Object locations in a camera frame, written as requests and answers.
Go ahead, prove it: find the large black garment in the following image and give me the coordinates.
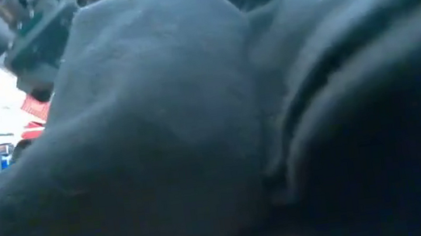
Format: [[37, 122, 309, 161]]
[[0, 0, 421, 236]]

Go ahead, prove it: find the red storage bin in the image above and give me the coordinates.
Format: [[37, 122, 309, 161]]
[[15, 92, 56, 141]]

